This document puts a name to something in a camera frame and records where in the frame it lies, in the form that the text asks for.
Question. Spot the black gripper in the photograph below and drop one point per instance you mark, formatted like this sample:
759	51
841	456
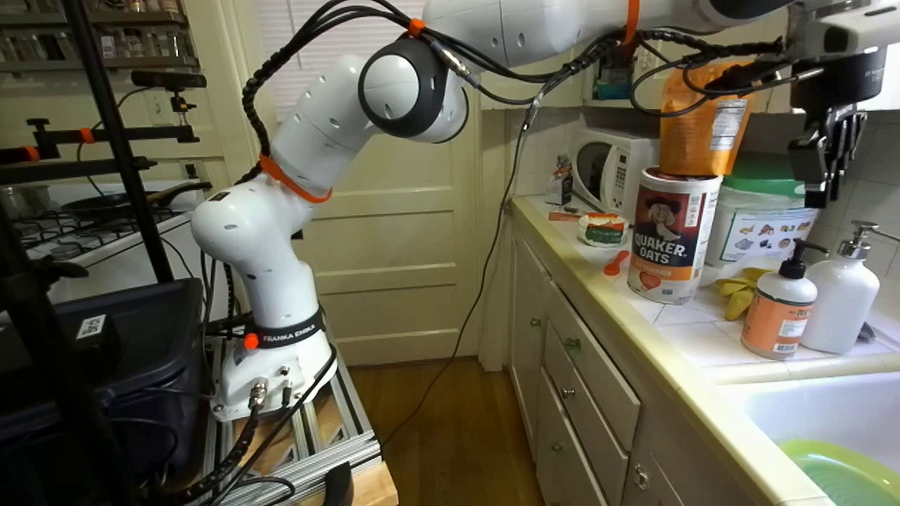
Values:
834	85

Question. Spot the orange label pump bottle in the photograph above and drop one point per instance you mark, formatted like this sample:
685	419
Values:
776	318

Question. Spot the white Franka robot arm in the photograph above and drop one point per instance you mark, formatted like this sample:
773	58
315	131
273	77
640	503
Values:
311	142

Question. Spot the white pump bottle silver nozzle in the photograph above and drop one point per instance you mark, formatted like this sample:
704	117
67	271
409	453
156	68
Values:
845	300

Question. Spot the white tub green lid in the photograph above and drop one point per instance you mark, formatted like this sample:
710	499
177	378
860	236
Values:
763	215

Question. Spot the yellow rubber glove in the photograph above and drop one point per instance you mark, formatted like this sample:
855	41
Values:
740	293

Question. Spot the Quaker oats canister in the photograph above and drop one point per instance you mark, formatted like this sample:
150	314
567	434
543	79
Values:
671	241

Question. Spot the white microwave oven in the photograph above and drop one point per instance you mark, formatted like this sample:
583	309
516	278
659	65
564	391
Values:
607	173

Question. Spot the orange plastic spoon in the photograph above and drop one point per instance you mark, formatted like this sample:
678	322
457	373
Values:
617	266

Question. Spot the white orange green round container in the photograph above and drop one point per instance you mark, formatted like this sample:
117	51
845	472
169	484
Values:
603	229

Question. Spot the white ceramic sink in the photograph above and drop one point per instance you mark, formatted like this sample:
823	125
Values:
825	412

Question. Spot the flat printed packet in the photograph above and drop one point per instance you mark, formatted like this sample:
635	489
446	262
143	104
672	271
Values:
564	215

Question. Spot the green plastic bowl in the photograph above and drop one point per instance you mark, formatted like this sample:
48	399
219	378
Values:
845	472

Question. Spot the cream cabinet drawer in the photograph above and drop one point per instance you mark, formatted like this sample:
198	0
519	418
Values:
595	368

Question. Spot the cream lower cabinet door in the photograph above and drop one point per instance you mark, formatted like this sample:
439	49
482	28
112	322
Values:
530	318

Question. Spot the cream lower cabinet front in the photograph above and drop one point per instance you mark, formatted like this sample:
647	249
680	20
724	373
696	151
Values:
578	440

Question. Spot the cream panelled door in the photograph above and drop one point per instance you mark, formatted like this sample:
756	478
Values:
395	262

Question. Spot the wooden block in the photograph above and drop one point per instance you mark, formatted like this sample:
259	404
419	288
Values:
368	482

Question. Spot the black tripod stand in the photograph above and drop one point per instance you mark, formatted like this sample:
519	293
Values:
108	113

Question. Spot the black equipment case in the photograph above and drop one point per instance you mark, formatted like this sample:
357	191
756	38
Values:
122	374

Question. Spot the white gas stove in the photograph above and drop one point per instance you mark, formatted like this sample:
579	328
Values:
86	235

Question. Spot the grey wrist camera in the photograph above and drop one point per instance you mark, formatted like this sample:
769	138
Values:
845	28

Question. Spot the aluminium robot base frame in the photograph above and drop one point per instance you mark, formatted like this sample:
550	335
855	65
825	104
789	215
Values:
318	440

